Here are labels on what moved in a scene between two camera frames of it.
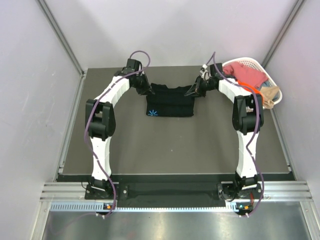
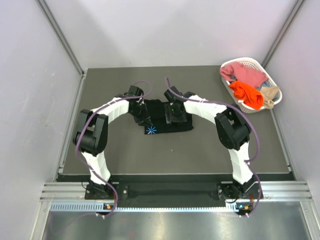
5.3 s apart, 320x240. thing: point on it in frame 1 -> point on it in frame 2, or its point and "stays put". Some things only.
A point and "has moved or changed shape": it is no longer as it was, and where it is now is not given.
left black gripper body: x=141 y=84 -> x=140 y=114
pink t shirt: x=245 y=74 stays put
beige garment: x=268 y=93 stays put
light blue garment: x=266 y=83 stays put
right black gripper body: x=204 y=85 -> x=173 y=114
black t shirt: x=170 y=101 has moved or changed shape
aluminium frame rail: x=60 y=190 stays put
